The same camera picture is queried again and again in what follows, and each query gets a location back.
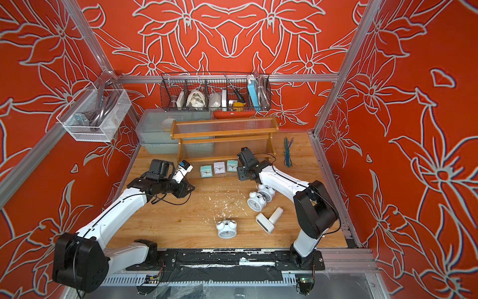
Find white twin-bell clock front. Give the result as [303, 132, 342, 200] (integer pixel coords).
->
[216, 220, 237, 239]

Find white twin-bell clock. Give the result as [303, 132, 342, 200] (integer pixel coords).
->
[216, 220, 237, 239]
[247, 191, 266, 213]
[258, 184, 276, 203]

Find black wire wall basket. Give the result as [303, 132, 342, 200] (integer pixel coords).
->
[160, 72, 272, 113]

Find white digital clock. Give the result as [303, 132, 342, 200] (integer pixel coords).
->
[255, 213, 275, 234]

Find black handled screwdriver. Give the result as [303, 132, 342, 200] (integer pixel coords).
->
[224, 74, 246, 103]

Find grey hoses in basket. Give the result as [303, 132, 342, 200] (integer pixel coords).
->
[80, 72, 120, 127]

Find white mesh wall basket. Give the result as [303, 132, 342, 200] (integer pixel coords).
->
[57, 83, 131, 143]

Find white square alarm clock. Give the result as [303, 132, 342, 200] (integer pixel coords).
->
[213, 161, 227, 174]

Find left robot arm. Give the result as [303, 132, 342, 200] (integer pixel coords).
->
[52, 159, 195, 293]

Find white cloth bundle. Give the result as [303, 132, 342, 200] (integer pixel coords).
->
[186, 89, 207, 109]

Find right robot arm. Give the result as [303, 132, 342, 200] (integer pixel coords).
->
[237, 147, 339, 268]

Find light blue box in basket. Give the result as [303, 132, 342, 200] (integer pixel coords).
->
[246, 75, 260, 112]

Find green blue twist ties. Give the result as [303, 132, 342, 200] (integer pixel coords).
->
[284, 137, 294, 168]

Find translucent plastic storage box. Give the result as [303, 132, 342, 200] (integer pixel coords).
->
[136, 108, 213, 154]

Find wooden two-tier shelf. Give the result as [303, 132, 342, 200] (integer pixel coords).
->
[171, 117, 278, 179]

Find mint square alarm clock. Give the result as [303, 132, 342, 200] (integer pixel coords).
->
[200, 165, 213, 178]

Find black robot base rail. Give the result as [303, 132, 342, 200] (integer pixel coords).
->
[126, 249, 325, 285]

